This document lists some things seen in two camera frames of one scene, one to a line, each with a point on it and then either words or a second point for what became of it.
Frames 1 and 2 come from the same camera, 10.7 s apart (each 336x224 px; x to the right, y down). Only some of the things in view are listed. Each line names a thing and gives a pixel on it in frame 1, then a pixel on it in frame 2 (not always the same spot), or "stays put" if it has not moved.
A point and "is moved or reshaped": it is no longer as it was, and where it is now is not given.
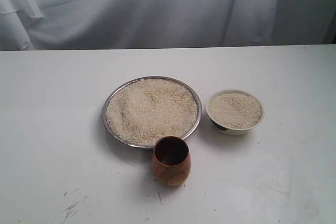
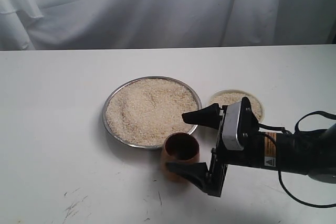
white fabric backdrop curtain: x=44 y=11 stays put
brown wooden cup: x=171 y=160 is moved or reshaped
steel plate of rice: x=138 y=113 stays put
